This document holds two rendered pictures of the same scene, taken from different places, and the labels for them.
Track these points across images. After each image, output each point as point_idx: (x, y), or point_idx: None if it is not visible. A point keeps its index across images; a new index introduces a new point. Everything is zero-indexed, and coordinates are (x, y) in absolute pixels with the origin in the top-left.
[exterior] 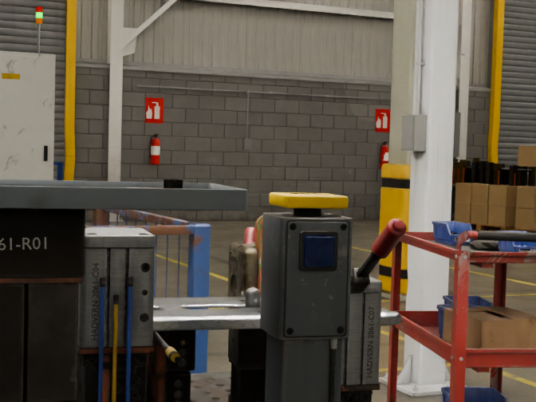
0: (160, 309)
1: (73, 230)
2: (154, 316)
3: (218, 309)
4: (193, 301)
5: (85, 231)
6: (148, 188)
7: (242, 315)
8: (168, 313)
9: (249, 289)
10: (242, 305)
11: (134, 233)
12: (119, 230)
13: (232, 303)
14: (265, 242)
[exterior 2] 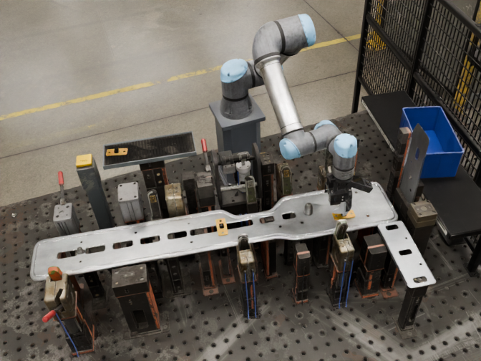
0: (113, 242)
1: None
2: (118, 228)
3: (94, 243)
4: (99, 258)
5: (135, 187)
6: (124, 141)
7: (91, 231)
8: (112, 236)
9: (80, 247)
10: (83, 253)
11: (122, 186)
12: (126, 190)
13: (86, 255)
14: (95, 170)
